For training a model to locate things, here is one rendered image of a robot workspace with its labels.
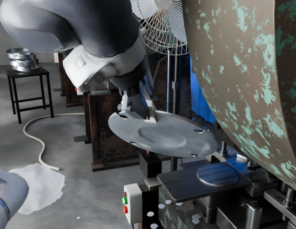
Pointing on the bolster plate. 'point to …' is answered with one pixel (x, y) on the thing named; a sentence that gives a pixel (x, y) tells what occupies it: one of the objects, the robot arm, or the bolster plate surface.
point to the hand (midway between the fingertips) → (148, 111)
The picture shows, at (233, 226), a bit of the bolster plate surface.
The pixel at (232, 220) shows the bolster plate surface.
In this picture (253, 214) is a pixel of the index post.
